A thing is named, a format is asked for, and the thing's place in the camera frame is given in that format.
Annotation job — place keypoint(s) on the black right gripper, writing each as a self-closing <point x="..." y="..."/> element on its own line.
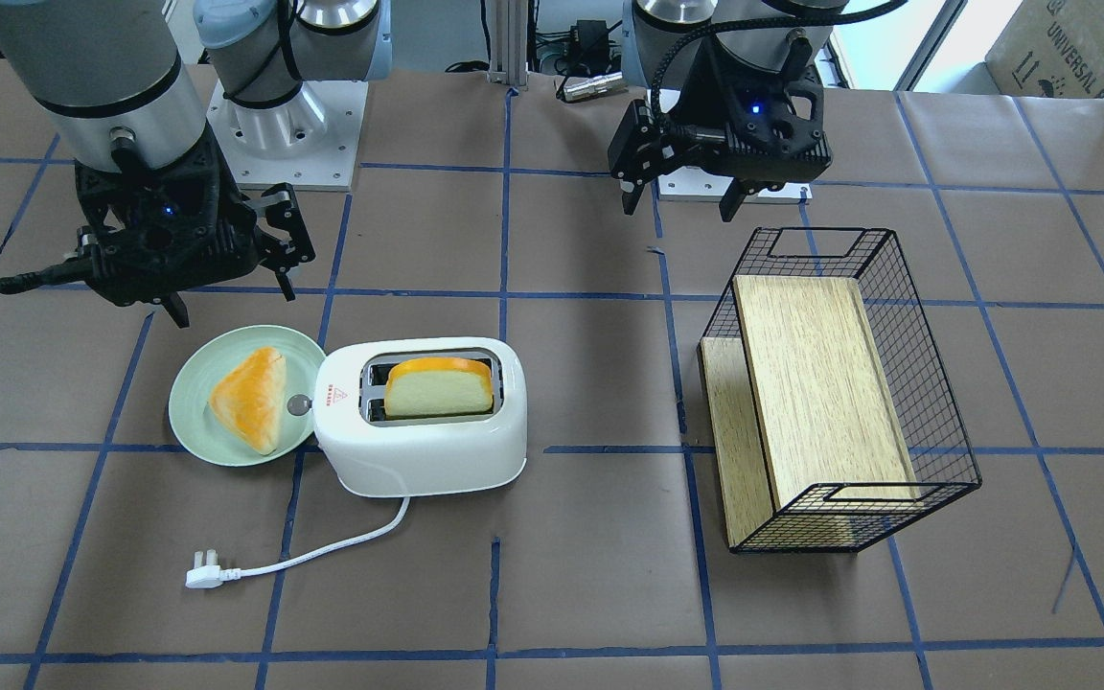
<point x="276" y="222"/>

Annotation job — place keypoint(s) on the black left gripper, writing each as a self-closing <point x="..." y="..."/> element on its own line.
<point x="696" y="108"/>

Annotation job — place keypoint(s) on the white toaster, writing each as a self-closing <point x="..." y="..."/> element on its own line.
<point x="375" y="454"/>

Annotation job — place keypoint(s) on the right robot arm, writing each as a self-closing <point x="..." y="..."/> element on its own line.
<point x="109" y="73"/>

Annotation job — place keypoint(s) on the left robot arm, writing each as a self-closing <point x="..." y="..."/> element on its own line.
<point x="661" y="38"/>

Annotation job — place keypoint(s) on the bread slice in toaster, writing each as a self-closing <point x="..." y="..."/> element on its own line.
<point x="433" y="386"/>

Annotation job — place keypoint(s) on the light green plate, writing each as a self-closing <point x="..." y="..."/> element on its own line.
<point x="194" y="424"/>

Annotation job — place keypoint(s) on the triangular toast on plate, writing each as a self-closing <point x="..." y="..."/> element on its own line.
<point x="249" y="401"/>

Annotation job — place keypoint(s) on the wooden shelf board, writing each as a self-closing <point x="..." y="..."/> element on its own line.
<point x="810" y="452"/>

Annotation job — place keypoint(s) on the cardboard box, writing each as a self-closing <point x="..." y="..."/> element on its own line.
<point x="1052" y="49"/>

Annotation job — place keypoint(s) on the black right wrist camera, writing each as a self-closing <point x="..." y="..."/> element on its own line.
<point x="150" y="234"/>

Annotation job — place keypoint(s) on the aluminium frame post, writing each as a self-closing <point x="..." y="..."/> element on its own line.
<point x="509" y="26"/>

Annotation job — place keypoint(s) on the black wire basket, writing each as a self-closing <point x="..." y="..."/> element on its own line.
<point x="923" y="399"/>

